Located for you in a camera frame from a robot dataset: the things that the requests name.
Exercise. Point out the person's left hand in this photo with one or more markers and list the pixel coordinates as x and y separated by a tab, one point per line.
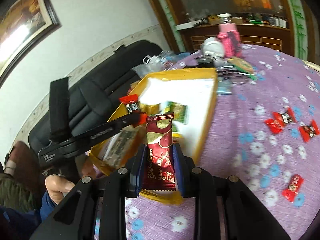
57	187

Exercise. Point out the yellow sandwich cracker pack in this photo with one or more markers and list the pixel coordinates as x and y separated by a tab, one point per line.
150	109

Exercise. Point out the pink sleeved glass bottle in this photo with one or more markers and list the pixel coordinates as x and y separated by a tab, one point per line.
229	36

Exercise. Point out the clear plastic bag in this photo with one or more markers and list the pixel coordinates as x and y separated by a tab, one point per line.
166	60

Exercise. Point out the green pea snack packet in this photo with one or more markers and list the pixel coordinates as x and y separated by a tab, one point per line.
180	111

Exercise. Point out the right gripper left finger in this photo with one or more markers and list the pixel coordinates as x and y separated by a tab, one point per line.
95	204

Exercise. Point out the small black device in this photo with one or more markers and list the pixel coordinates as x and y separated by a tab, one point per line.
206	62

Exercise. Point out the dark red chocolate bar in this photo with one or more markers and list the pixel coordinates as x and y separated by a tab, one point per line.
159	174
132	105

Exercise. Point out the purple floral tablecloth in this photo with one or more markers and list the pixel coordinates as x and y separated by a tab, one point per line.
238	142

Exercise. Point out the orange cracker pack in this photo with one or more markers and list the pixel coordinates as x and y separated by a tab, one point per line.
115	150

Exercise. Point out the eyeglasses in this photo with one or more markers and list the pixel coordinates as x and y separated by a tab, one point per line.
233	77

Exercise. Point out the framed wall picture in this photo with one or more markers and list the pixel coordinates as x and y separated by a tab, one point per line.
26	23

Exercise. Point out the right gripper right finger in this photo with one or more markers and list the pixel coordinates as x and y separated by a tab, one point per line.
225	208

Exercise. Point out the red cartoon candy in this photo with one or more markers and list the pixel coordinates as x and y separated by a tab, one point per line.
292	190

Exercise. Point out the round biscuit green pack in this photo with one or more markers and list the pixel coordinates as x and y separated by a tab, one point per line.
243	66

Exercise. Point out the white round lidded container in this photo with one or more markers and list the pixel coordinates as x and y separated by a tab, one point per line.
212	48

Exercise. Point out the blue card pouch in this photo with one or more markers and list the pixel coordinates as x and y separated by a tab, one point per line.
224	88

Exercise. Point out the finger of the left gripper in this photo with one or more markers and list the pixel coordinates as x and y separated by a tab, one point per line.
124	121

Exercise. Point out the red black candy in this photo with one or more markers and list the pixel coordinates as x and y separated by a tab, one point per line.
280	120
309	131

